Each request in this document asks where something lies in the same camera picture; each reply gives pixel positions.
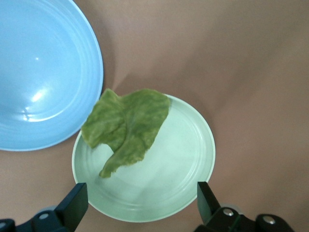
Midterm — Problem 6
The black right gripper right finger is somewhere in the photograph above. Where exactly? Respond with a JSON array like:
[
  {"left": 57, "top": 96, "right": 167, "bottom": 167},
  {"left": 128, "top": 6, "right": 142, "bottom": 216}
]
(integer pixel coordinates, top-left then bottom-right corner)
[{"left": 194, "top": 181, "right": 256, "bottom": 232}]

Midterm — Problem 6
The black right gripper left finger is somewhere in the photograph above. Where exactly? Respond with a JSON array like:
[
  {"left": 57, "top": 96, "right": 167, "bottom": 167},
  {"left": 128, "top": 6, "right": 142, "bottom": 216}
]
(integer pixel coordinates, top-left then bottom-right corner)
[{"left": 30, "top": 182, "right": 89, "bottom": 232}]

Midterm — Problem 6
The green lettuce leaf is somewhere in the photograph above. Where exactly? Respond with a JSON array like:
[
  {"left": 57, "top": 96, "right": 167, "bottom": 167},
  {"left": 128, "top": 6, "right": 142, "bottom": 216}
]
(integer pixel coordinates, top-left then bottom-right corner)
[{"left": 81, "top": 88, "right": 170, "bottom": 179}]

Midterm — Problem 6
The light green plate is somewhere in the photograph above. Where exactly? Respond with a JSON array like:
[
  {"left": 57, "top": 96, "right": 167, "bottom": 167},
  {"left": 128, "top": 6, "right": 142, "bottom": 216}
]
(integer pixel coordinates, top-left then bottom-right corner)
[{"left": 71, "top": 93, "right": 216, "bottom": 222}]

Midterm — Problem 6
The blue plate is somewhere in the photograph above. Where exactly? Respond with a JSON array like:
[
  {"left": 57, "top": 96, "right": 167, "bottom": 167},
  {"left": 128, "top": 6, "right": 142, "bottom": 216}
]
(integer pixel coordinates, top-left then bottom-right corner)
[{"left": 0, "top": 0, "right": 105, "bottom": 152}]

